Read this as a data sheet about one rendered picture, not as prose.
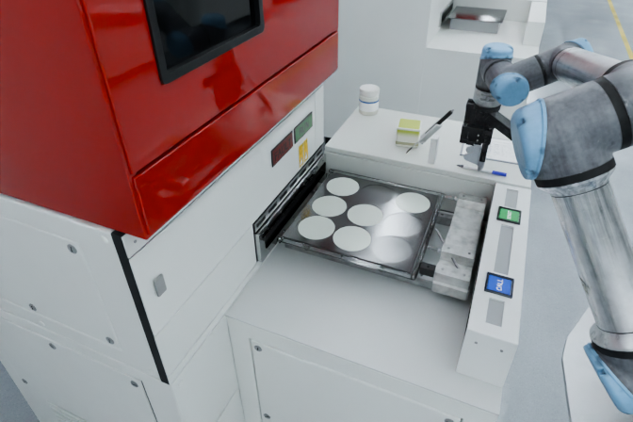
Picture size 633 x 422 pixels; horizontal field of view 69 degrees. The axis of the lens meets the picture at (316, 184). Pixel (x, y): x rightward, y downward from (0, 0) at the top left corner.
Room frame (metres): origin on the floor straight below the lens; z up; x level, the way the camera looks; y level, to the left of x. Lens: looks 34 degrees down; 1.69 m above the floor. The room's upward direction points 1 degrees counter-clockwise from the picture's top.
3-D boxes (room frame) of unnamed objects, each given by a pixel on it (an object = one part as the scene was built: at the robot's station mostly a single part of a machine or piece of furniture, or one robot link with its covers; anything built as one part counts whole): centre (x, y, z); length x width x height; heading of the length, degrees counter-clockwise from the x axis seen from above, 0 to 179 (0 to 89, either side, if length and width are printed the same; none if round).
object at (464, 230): (0.92, -0.38, 0.87); 0.36 x 0.08 x 0.03; 156
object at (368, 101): (1.54, -0.19, 1.01); 0.07 x 0.07 x 0.10
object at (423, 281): (0.88, -0.14, 0.84); 0.50 x 0.02 x 0.03; 66
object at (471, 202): (1.07, -0.45, 0.89); 0.08 x 0.03 x 0.03; 66
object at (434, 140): (1.19, -0.33, 1.03); 0.06 x 0.04 x 0.13; 66
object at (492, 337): (0.80, -0.44, 0.89); 0.55 x 0.09 x 0.14; 156
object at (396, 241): (1.01, -0.13, 0.90); 0.34 x 0.34 x 0.01; 66
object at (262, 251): (1.08, 0.06, 0.89); 0.44 x 0.02 x 0.10; 156
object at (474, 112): (1.13, -0.45, 1.12); 0.09 x 0.08 x 0.12; 66
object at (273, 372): (1.04, -0.26, 0.41); 0.97 x 0.64 x 0.82; 156
